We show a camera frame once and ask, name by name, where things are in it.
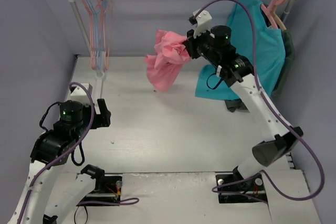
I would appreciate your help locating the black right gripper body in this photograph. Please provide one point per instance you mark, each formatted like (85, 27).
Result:
(191, 44)

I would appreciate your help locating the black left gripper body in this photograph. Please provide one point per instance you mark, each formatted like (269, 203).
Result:
(98, 115)

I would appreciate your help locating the pink t shirt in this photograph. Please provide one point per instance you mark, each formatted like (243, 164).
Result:
(170, 56)

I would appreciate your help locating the pink wire hanger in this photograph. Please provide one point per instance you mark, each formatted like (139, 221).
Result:
(94, 10)
(110, 30)

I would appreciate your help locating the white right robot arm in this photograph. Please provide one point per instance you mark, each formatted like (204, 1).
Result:
(278, 138)

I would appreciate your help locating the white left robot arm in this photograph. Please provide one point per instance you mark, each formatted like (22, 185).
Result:
(49, 156)

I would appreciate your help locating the teal t shirt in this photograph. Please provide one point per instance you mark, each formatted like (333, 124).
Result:
(270, 52)

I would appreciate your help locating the thick beige hanger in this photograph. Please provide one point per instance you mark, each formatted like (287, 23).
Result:
(277, 19)

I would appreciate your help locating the thick pink hanger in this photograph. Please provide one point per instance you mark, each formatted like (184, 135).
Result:
(270, 14)

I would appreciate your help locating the dark green garment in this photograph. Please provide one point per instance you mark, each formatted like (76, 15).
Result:
(237, 104)

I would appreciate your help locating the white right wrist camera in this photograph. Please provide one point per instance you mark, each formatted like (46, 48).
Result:
(202, 21)

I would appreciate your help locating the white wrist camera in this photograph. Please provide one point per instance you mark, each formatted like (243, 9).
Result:
(79, 95)
(202, 21)

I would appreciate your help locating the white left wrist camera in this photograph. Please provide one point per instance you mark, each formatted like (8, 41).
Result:
(79, 95)

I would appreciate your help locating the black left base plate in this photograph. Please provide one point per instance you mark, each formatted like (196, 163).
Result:
(109, 192)

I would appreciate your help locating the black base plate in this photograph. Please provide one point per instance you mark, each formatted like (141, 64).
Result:
(109, 192)
(250, 191)

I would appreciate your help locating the blue wire hanger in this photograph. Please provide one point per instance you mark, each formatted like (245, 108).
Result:
(97, 16)

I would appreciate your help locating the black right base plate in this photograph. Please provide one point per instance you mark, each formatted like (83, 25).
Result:
(250, 191)

